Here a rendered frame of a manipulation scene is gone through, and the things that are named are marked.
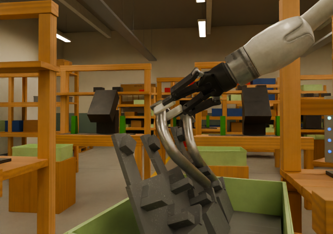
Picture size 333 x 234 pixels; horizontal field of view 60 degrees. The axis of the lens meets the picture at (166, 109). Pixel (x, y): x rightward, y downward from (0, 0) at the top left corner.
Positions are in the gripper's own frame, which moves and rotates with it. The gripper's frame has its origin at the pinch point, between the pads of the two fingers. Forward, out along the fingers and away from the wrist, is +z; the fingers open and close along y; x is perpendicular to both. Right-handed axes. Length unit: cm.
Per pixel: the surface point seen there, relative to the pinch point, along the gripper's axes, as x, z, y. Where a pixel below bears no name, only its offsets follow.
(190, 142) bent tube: 0.3, 1.5, -14.7
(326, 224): 15, -21, -63
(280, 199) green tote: 8, -12, -49
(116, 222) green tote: 24.9, 20.6, -4.7
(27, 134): -358, 389, -128
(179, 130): -5.0, 3.7, -12.8
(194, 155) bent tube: 3.1, 2.2, -17.8
